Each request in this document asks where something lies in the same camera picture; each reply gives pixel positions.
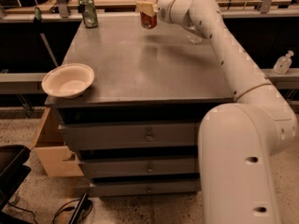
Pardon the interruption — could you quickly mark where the white paper bowl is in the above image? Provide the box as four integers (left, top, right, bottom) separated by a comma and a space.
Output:
41, 63, 94, 98

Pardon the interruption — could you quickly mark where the clear plastic water bottle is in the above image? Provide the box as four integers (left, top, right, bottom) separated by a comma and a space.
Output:
186, 0, 212, 45

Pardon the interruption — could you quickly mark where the light wooden box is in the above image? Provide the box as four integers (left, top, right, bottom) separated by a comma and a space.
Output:
30, 108, 83, 177

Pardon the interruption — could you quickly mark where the red coke can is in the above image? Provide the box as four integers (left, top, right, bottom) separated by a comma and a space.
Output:
140, 0, 157, 29

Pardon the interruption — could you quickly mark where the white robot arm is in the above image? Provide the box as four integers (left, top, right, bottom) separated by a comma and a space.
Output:
136, 0, 297, 224

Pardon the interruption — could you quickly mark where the bottom grey drawer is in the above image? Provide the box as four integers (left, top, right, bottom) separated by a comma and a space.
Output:
89, 180, 200, 197

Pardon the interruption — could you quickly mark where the hand sanitizer bottle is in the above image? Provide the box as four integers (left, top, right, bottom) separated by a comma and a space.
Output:
273, 50, 294, 75

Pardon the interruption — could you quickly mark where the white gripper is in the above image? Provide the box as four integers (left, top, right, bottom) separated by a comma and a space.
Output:
135, 0, 180, 24

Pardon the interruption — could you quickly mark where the grey drawer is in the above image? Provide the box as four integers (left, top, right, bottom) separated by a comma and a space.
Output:
78, 157, 198, 178
89, 180, 200, 197
59, 122, 196, 150

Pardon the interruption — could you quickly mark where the black floor cable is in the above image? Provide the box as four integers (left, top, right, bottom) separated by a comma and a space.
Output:
6, 197, 94, 224

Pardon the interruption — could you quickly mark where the middle grey drawer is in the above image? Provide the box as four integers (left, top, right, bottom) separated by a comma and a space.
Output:
78, 157, 198, 178

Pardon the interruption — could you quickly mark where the top grey drawer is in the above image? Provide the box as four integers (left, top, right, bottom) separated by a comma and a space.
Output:
59, 122, 196, 150

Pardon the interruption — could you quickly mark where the black flat floor device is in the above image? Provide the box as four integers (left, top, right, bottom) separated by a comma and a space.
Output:
68, 193, 90, 224

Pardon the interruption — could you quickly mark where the green soda can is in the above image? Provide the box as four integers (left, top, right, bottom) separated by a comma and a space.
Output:
78, 0, 98, 28

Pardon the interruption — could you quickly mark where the grey drawer cabinet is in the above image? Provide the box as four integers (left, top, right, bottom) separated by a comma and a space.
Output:
46, 14, 232, 186

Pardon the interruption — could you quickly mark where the black bin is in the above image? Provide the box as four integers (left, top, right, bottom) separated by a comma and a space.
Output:
0, 145, 31, 224

